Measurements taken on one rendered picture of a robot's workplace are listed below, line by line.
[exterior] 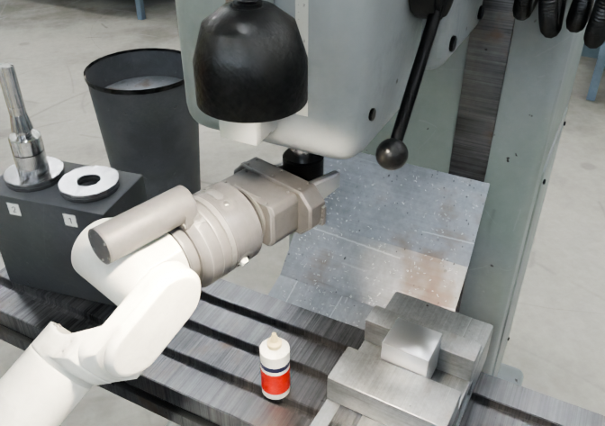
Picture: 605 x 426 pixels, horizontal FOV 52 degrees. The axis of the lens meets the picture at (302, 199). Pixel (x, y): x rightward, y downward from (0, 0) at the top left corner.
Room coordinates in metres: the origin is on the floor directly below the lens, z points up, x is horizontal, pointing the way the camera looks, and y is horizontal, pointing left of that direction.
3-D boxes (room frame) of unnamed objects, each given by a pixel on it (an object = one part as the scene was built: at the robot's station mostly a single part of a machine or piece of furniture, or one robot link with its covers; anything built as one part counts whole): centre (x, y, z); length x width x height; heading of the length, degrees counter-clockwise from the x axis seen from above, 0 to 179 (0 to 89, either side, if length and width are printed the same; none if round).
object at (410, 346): (0.54, -0.14, 1.01); 0.06 x 0.05 x 0.06; 61
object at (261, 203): (0.54, 0.06, 1.23); 0.13 x 0.12 x 0.10; 48
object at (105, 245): (0.47, 0.14, 1.24); 0.11 x 0.11 x 0.11; 48
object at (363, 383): (0.49, -0.11, 0.99); 0.15 x 0.06 x 0.04; 61
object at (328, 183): (0.59, -0.02, 1.23); 0.06 x 0.02 x 0.03; 138
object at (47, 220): (0.83, 0.38, 1.00); 0.22 x 0.12 x 0.20; 73
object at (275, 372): (0.58, 0.04, 0.96); 0.04 x 0.04 x 0.11
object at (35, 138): (0.84, 0.43, 1.16); 0.05 x 0.05 x 0.01
